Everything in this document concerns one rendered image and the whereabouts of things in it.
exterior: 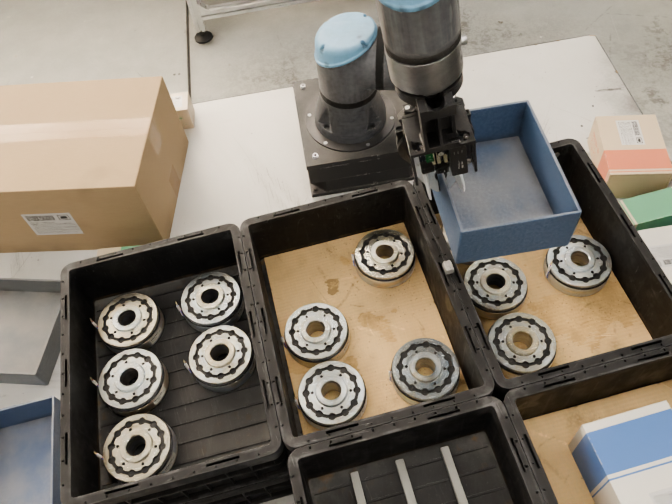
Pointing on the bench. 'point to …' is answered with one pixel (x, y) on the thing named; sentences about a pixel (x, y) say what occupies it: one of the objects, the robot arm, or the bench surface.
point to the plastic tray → (29, 330)
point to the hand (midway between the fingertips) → (440, 178)
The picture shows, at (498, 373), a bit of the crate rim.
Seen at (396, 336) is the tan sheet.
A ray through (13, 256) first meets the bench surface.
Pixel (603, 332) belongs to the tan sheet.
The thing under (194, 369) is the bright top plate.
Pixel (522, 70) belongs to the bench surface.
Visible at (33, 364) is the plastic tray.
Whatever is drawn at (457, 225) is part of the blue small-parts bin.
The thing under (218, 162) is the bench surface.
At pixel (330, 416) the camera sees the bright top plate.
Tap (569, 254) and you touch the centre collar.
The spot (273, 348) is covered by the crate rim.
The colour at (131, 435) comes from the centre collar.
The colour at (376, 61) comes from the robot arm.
